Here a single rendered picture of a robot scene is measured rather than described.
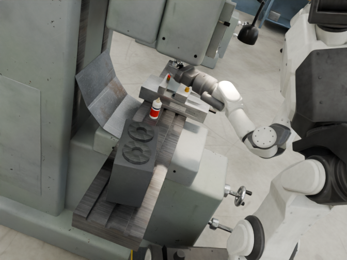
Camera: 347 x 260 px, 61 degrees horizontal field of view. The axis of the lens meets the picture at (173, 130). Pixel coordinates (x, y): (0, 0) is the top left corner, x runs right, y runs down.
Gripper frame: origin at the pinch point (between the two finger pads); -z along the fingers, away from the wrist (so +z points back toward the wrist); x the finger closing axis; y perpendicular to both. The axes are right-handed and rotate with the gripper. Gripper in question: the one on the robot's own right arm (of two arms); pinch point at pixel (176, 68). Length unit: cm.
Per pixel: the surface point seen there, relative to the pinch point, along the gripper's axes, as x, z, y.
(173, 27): 11.1, -0.5, -19.7
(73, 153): 27, -27, 54
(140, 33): 16.7, -9.7, -14.2
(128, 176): 49, 20, 13
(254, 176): -124, 49, 124
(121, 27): 19.4, -16.5, -13.9
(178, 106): -10.1, 2.3, 22.8
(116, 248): 25, 10, 104
